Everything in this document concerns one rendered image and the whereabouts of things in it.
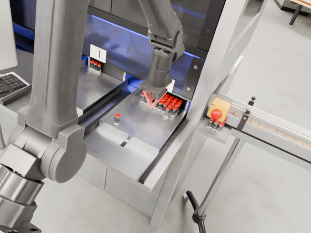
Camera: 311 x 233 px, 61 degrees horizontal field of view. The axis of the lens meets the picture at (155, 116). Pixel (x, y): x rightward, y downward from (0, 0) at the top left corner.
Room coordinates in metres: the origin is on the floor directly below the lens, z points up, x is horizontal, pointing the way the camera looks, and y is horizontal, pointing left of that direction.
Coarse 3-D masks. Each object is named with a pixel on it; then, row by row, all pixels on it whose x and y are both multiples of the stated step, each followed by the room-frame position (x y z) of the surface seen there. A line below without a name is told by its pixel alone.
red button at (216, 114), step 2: (214, 110) 0.87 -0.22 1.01; (216, 110) 0.87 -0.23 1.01; (218, 110) 0.87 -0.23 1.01; (212, 112) 0.87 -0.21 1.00; (214, 112) 0.86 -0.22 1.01; (216, 112) 0.86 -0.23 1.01; (218, 112) 0.86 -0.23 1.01; (220, 112) 0.87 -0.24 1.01; (212, 114) 0.86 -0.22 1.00; (214, 114) 0.86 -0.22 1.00; (216, 114) 0.86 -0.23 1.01; (218, 114) 0.86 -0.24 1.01; (220, 114) 0.86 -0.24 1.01; (212, 116) 0.86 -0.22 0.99; (214, 116) 0.86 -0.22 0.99; (216, 116) 0.86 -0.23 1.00; (218, 116) 0.86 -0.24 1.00; (220, 116) 0.86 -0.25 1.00; (214, 118) 0.86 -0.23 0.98; (216, 118) 0.86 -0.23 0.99; (218, 118) 0.86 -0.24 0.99
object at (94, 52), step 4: (92, 48) 1.09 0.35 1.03; (96, 48) 1.08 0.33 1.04; (92, 52) 1.09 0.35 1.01; (96, 52) 1.08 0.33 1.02; (100, 52) 1.08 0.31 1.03; (104, 52) 1.07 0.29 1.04; (92, 56) 1.09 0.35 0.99; (96, 56) 1.08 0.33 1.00; (100, 56) 1.08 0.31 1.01; (104, 56) 1.07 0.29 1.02; (100, 60) 1.08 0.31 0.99; (104, 60) 1.07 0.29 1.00
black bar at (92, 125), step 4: (120, 100) 0.94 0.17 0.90; (116, 104) 0.90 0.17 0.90; (112, 108) 0.87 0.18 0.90; (104, 112) 0.83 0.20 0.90; (100, 116) 0.80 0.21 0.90; (96, 120) 0.77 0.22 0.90; (92, 124) 0.74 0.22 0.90; (96, 124) 0.76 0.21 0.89; (88, 128) 0.72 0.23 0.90; (92, 128) 0.73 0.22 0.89; (84, 132) 0.69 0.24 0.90; (88, 132) 0.71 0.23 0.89; (84, 136) 0.69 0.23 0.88
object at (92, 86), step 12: (84, 60) 1.18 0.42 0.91; (84, 72) 1.12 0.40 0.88; (96, 72) 1.15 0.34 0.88; (84, 84) 1.02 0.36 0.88; (96, 84) 1.04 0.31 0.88; (108, 84) 1.07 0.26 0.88; (120, 84) 1.05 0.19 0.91; (84, 96) 0.93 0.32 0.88; (96, 96) 0.95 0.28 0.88; (84, 108) 0.81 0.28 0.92
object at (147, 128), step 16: (128, 96) 0.96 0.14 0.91; (112, 112) 0.85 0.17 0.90; (128, 112) 0.89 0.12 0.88; (144, 112) 0.92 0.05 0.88; (160, 112) 0.95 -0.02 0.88; (112, 128) 0.75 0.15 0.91; (128, 128) 0.79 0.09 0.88; (144, 128) 0.82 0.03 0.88; (160, 128) 0.84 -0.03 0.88; (176, 128) 0.85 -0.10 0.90; (144, 144) 0.70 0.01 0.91; (160, 144) 0.75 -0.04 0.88
